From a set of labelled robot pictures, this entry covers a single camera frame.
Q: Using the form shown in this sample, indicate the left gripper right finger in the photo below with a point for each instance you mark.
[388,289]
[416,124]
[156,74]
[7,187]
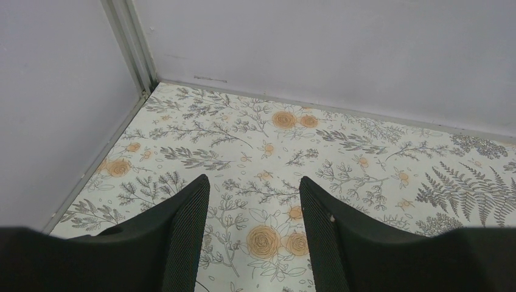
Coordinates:
[350,251]

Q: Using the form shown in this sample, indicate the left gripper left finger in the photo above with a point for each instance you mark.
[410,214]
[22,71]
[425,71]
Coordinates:
[157,250]

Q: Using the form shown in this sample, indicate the floral table mat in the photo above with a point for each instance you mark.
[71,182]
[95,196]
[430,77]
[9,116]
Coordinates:
[255,153]

